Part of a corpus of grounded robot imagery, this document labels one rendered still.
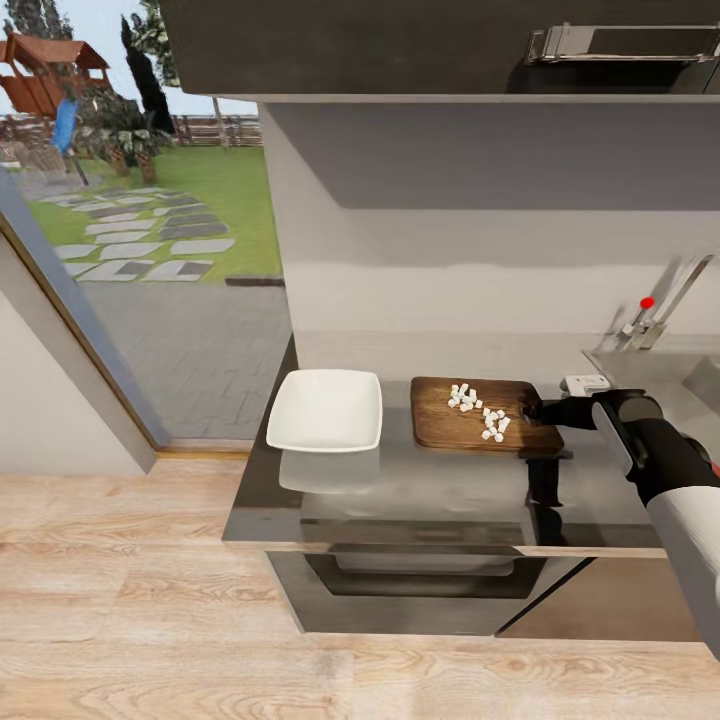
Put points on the drop in sink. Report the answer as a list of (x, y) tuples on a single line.
[(686, 384)]

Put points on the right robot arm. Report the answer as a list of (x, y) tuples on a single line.
[(674, 477)]

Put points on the cutting board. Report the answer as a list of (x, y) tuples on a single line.
[(440, 424)]

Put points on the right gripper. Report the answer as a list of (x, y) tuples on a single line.
[(556, 412)]

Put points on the bowl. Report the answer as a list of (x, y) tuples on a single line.
[(327, 411)]

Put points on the dishwasher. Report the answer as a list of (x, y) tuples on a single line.
[(414, 594)]

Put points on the cabinet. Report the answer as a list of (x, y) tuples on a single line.
[(447, 51)]

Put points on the fixed window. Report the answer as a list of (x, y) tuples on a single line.
[(145, 217)]

